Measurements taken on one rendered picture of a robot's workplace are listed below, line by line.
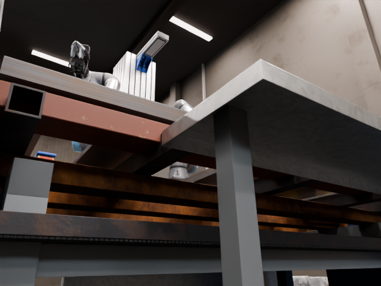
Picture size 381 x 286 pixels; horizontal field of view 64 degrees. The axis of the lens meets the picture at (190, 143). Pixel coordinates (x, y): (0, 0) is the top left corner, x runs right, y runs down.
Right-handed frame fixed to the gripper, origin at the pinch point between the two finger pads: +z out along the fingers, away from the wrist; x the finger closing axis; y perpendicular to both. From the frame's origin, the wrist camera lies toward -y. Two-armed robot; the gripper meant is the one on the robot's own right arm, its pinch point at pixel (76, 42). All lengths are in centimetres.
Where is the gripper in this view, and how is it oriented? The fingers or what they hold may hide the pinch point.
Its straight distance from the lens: 152.6
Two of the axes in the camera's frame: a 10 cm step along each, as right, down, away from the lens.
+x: -9.8, -1.8, -1.3
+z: 1.9, -3.8, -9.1
